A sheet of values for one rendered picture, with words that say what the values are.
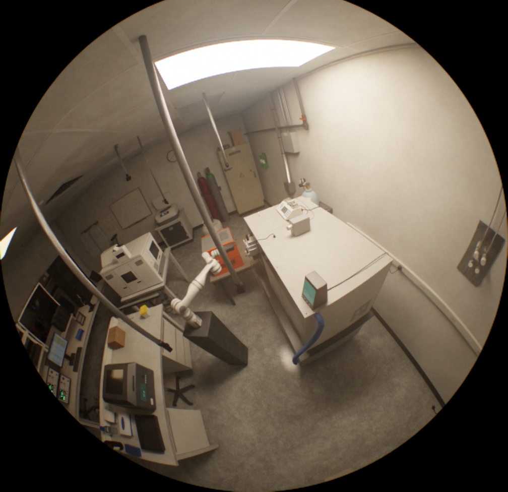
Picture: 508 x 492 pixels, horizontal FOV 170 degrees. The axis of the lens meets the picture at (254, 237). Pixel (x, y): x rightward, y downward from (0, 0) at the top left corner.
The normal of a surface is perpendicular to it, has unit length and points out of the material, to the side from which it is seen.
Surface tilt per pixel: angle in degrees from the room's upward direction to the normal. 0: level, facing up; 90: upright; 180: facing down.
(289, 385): 0
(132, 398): 51
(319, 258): 0
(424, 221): 90
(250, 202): 90
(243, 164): 90
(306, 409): 0
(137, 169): 90
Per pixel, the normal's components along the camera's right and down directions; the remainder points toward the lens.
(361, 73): -0.92, 0.38
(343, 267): -0.25, -0.78
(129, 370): 0.55, -0.78
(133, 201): 0.30, 0.50
